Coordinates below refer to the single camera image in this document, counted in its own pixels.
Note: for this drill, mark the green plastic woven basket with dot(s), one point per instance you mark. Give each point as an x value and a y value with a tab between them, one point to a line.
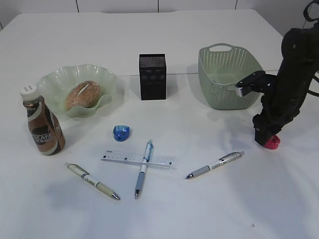
220	67

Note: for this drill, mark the black mesh pen holder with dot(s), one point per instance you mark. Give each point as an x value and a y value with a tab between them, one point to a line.
152	70

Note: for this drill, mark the sugared bread roll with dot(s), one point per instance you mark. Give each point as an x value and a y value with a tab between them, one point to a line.
84	95

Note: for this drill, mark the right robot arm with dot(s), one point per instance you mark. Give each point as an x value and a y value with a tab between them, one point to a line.
300	51

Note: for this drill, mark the pink pencil sharpener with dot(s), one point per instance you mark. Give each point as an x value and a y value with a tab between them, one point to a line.
272	143

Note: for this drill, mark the green wavy glass plate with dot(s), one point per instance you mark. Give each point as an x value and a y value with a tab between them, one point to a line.
56	86

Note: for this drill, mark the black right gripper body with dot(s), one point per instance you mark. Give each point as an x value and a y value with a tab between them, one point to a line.
281	102

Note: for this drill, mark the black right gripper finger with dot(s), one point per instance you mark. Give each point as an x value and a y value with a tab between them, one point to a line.
262	136

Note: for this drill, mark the blue pencil sharpener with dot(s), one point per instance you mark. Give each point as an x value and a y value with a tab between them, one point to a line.
121	132

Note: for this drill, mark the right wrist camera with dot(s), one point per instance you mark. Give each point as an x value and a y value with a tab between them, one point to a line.
244	86

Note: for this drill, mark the grey grip pen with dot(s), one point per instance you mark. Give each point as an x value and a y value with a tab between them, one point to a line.
221	161

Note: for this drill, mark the clear plastic ruler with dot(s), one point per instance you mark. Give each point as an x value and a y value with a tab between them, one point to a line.
161	162

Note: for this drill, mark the blue grip pen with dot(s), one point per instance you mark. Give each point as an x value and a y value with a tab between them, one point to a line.
143	169

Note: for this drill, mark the brown Nescafe coffee bottle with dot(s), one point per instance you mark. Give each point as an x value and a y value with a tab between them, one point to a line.
43	125

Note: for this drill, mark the cream grip pen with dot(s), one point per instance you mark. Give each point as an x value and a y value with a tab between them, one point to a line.
82	173

